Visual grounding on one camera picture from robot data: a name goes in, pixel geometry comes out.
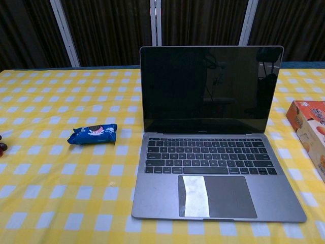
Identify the silver-white laptop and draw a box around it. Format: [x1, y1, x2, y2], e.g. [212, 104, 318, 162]
[131, 45, 307, 223]

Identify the blue cookie snack pack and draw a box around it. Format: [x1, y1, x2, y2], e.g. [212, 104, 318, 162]
[67, 123, 118, 146]

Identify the dark pleated curtain panel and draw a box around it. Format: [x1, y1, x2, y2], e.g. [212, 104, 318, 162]
[160, 0, 251, 47]
[250, 0, 325, 63]
[0, 0, 71, 72]
[60, 0, 153, 68]

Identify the yellow white checkered tablecloth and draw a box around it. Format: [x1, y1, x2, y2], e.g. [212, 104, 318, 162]
[0, 68, 325, 244]

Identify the orange snack box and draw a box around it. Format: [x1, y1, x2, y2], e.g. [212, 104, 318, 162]
[285, 100, 325, 184]

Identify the blue-edged table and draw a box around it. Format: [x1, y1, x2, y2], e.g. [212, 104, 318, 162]
[0, 60, 325, 72]

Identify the dark red grape bunch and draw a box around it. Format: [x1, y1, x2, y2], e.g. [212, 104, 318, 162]
[0, 134, 8, 158]

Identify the white partition post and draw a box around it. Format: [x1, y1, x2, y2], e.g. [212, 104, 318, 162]
[50, 0, 81, 68]
[239, 0, 257, 47]
[150, 0, 163, 47]

